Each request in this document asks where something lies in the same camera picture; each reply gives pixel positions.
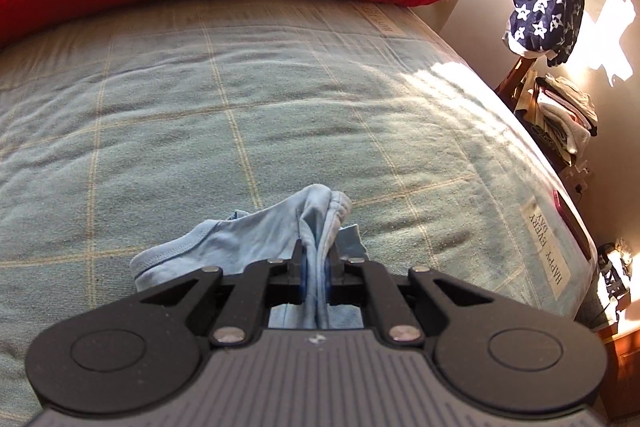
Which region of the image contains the grey-green checked bed sheet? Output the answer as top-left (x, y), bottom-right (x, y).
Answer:
top-left (0, 0), bottom-right (598, 408)

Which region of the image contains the stack of folded clothes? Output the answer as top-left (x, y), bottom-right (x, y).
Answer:
top-left (520, 74), bottom-right (599, 158)

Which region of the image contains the light blue long-sleeve shirt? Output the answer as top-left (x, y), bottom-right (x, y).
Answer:
top-left (130, 183), bottom-right (368, 330)

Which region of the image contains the wooden chair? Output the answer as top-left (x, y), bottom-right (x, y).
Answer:
top-left (495, 54), bottom-right (596, 198)

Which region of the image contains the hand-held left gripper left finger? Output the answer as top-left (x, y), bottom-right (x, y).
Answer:
top-left (140, 239), bottom-right (307, 348)

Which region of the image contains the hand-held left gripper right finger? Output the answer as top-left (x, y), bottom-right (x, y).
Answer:
top-left (324, 239), bottom-right (493, 348)

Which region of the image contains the wooden nightstand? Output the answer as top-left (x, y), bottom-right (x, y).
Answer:
top-left (599, 322), bottom-right (640, 424)

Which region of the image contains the navy star-print cloth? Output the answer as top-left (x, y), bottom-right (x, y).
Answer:
top-left (502, 0), bottom-right (586, 68)

